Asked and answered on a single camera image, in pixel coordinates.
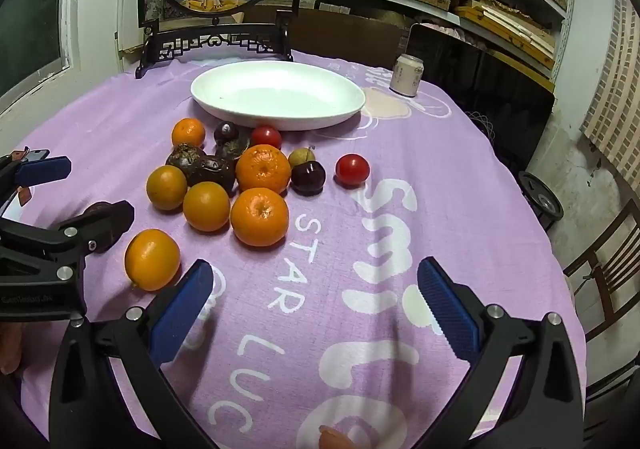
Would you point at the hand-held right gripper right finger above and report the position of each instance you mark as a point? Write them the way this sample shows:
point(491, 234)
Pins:
point(447, 309)

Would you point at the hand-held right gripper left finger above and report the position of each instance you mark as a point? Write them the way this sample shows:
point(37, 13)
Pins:
point(180, 314)

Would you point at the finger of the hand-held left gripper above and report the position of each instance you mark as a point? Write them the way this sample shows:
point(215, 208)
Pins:
point(45, 169)
point(107, 221)

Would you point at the smooth orange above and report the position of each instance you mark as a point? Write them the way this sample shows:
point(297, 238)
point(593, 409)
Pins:
point(152, 259)
point(166, 187)
point(206, 206)

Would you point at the dark wrinkled passion fruit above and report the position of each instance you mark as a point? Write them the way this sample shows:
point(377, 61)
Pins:
point(184, 160)
point(217, 173)
point(235, 147)

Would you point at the small tangerine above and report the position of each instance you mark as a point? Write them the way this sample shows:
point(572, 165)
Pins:
point(188, 133)

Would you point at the large tangerine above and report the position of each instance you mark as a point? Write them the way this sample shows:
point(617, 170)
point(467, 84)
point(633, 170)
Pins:
point(259, 217)
point(263, 168)

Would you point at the red cherry tomato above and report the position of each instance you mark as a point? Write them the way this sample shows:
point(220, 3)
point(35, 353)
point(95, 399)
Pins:
point(352, 170)
point(266, 137)

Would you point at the small green fruit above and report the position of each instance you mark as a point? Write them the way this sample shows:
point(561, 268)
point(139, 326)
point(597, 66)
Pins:
point(301, 158)

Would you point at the white oval plate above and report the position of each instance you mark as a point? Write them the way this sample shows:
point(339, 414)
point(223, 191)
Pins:
point(280, 94)

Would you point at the purple printed blanket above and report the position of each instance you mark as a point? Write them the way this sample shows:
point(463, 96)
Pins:
point(350, 239)

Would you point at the white framed window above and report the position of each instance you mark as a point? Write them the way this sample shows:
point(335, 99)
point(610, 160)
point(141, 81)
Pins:
point(30, 19)

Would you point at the wooden chair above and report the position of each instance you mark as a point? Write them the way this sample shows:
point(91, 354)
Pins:
point(617, 234)

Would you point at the white beverage can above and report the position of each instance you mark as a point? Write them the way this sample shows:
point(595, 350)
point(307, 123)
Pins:
point(405, 75)

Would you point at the black panel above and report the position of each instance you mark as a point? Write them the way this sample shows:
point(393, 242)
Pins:
point(450, 59)

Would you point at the brick patterned curtain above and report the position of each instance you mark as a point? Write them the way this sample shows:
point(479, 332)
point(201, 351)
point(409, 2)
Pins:
point(617, 94)

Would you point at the white wall shelf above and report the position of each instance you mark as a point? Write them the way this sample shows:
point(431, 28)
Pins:
point(569, 19)

